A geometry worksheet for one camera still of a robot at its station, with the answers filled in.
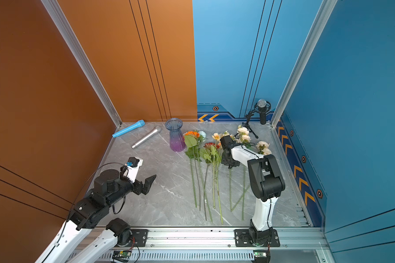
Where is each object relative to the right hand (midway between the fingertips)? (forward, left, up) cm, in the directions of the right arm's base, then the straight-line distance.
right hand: (229, 162), depth 99 cm
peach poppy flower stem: (+14, +8, +8) cm, 18 cm away
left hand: (-18, +40, +22) cm, 49 cm away
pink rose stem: (+8, -21, +4) cm, 23 cm away
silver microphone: (+23, +48, +4) cm, 54 cm away
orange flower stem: (-11, +20, +1) cm, 22 cm away
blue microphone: (+29, +62, +4) cm, 68 cm away
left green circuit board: (-46, +52, -3) cm, 69 cm away
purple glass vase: (+9, +32, +8) cm, 34 cm away
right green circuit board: (-45, -9, -1) cm, 46 cm away
